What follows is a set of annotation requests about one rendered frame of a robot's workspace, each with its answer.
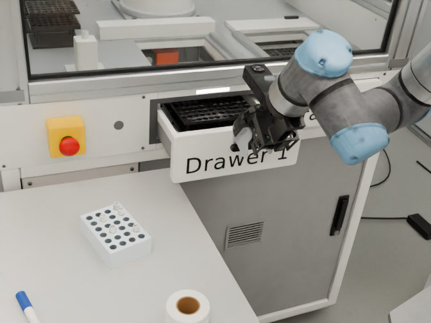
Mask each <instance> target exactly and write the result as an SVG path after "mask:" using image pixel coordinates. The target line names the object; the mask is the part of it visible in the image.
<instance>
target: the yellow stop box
mask: <svg viewBox="0 0 431 323"><path fill-rule="evenodd" d="M46 133H47V146H48V149H49V154H50V157H51V158H60V157H66V156H64V155H63V154H62V153H61V152H60V150H59V144H60V142H61V141H62V140H63V139H65V138H69V137H71V138H75V139H76V140H77V141H78V142H79V145H80V150H79V151H78V152H77V153H76V154H75V155H81V154H85V153H86V144H85V125H84V123H83V120H82V118H81V116H79V115H77V116H71V117H59V118H52V119H46ZM75 155H73V156H75Z"/></svg>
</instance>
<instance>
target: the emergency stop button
mask: <svg viewBox="0 0 431 323"><path fill-rule="evenodd" d="M59 150H60V152H61V153H62V154H63V155H64V156H73V155H75V154H76V153H77V152H78V151H79V150H80V145H79V142H78V141H77V140H76V139H75V138H71V137H69V138H65V139H63V140H62V141H61V142H60V144H59Z"/></svg>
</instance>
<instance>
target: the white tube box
mask: <svg viewBox="0 0 431 323"><path fill-rule="evenodd" d="M120 207H122V208H124V207H123V206H122V205H121V204H120ZM102 213H104V214H106V222H100V215H101V214H102ZM134 224H139V223H138V222H137V221H136V220H135V219H134V218H133V217H132V216H131V215H130V214H129V213H128V212H127V211H126V209H125V208H124V215H123V216H119V214H118V210H117V211H115V210H114V205H110V206H107V207H104V208H101V209H99V210H96V211H92V212H90V213H86V214H84V215H80V231H81V232H82V234H83V235H84V236H85V238H86V239H87V240H88V241H89V243H90V244H91V246H92V247H93V248H94V249H95V250H96V252H97V253H98V255H100V257H101V258H102V260H103V261H104V262H105V263H106V265H107V266H108V267H109V269H110V270H112V269H114V268H117V267H119V266H121V265H124V264H126V263H129V262H131V261H133V260H136V259H139V258H141V257H143V256H146V255H148V254H151V237H150V236H149V235H148V234H147V233H146V231H145V230H144V229H143V228H142V227H141V226H140V229H139V232H138V233H134V232H133V225H134ZM110 225H115V226H116V233H114V234H111V233H110V231H109V226H110Z"/></svg>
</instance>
